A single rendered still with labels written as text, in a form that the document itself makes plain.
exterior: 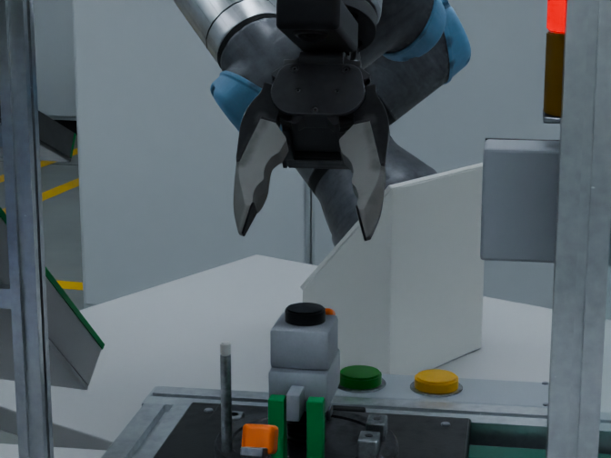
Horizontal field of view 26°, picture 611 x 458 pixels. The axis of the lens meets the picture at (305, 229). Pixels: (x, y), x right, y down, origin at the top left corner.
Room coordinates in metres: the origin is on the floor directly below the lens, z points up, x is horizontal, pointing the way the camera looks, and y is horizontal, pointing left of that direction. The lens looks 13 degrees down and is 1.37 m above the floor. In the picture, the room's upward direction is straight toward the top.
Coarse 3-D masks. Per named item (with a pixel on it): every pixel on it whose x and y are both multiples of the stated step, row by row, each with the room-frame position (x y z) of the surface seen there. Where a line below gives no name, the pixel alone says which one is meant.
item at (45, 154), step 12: (0, 108) 0.95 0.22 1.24; (0, 120) 0.95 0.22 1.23; (48, 120) 1.01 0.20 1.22; (48, 132) 1.01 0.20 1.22; (60, 132) 1.03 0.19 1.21; (72, 132) 1.05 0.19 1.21; (48, 144) 1.01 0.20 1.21; (60, 144) 1.03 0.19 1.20; (72, 144) 1.04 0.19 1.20; (0, 156) 1.06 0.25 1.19; (48, 156) 1.03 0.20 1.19; (60, 156) 1.03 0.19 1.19
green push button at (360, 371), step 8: (344, 368) 1.16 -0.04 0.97; (352, 368) 1.16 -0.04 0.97; (360, 368) 1.16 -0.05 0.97; (368, 368) 1.16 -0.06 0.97; (344, 376) 1.14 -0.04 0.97; (352, 376) 1.14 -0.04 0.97; (360, 376) 1.14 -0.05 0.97; (368, 376) 1.14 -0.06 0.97; (376, 376) 1.14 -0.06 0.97; (344, 384) 1.14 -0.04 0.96; (352, 384) 1.13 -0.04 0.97; (360, 384) 1.13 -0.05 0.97; (368, 384) 1.13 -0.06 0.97; (376, 384) 1.14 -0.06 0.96
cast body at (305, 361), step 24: (288, 312) 0.94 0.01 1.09; (312, 312) 0.93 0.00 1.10; (288, 336) 0.92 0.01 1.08; (312, 336) 0.92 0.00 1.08; (336, 336) 0.95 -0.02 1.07; (288, 360) 0.92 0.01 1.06; (312, 360) 0.92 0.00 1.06; (336, 360) 0.95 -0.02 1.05; (288, 384) 0.91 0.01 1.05; (312, 384) 0.91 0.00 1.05; (336, 384) 0.95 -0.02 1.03; (288, 408) 0.89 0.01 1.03
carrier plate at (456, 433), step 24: (192, 408) 1.06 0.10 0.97; (216, 408) 1.06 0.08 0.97; (240, 408) 1.06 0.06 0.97; (264, 408) 1.06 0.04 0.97; (192, 432) 1.01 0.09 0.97; (216, 432) 1.01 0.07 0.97; (408, 432) 1.01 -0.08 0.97; (432, 432) 1.01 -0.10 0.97; (456, 432) 1.01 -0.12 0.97; (168, 456) 0.96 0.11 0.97; (192, 456) 0.96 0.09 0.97; (408, 456) 0.96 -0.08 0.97; (432, 456) 0.96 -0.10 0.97; (456, 456) 0.96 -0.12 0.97
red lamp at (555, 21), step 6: (552, 0) 0.79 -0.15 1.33; (558, 0) 0.78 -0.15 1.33; (564, 0) 0.78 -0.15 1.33; (552, 6) 0.79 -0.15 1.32; (558, 6) 0.78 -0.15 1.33; (564, 6) 0.78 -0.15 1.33; (552, 12) 0.79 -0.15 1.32; (558, 12) 0.78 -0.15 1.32; (564, 12) 0.78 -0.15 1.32; (552, 18) 0.79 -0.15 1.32; (558, 18) 0.78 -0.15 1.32; (564, 18) 0.78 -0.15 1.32; (546, 24) 0.80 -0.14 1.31; (552, 24) 0.79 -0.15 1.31; (558, 24) 0.78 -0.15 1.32; (564, 24) 0.78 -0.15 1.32; (552, 30) 0.79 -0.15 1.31; (558, 30) 0.78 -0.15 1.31; (564, 30) 0.78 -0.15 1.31
